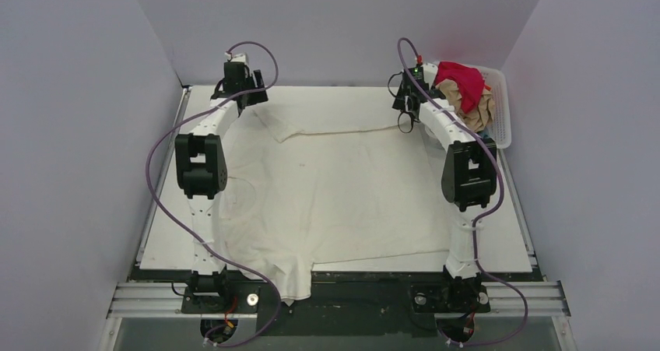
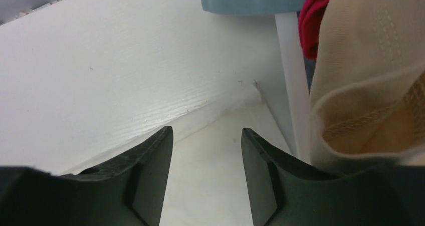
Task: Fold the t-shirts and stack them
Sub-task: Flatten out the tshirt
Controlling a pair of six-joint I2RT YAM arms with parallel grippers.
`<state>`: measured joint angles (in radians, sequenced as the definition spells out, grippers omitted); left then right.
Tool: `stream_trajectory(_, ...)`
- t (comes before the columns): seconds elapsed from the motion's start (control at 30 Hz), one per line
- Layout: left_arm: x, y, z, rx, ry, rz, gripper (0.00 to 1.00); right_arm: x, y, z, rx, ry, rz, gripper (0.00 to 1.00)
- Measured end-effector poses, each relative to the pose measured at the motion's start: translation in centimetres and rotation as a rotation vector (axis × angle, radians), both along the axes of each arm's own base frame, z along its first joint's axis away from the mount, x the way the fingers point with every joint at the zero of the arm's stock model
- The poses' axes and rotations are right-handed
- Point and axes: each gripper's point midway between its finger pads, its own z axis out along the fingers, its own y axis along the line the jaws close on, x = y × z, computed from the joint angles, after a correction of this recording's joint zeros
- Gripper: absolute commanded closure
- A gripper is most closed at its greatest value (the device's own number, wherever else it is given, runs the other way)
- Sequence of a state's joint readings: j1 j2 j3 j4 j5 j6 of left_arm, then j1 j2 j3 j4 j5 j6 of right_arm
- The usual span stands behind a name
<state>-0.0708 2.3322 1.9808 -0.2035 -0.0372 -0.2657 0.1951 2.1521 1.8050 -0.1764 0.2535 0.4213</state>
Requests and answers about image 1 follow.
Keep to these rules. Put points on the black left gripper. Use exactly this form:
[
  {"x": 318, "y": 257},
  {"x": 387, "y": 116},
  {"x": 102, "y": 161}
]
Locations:
[{"x": 252, "y": 96}]

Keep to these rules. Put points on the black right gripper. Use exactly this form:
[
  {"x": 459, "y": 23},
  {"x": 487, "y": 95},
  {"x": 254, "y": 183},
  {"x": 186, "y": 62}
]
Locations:
[{"x": 405, "y": 100}]

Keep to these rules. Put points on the cream white t shirt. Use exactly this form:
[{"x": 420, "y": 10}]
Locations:
[{"x": 294, "y": 200}]

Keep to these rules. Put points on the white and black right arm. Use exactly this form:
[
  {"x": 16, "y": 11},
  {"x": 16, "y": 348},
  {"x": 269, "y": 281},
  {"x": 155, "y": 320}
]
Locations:
[{"x": 468, "y": 178}]

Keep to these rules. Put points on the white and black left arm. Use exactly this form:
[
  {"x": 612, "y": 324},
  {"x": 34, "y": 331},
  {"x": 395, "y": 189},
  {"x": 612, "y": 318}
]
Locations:
[{"x": 201, "y": 169}]

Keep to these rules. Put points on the magenta red t shirt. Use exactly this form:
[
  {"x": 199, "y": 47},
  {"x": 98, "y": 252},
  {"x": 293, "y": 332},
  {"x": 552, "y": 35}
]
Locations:
[{"x": 469, "y": 81}]

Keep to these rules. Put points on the tan beige t shirt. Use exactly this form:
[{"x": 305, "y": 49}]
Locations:
[{"x": 481, "y": 116}]

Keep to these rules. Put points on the white plastic laundry basket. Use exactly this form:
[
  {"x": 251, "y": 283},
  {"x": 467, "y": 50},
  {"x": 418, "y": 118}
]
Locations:
[{"x": 500, "y": 130}]

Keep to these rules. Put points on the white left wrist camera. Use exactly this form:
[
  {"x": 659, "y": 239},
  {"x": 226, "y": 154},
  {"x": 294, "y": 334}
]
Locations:
[{"x": 240, "y": 58}]

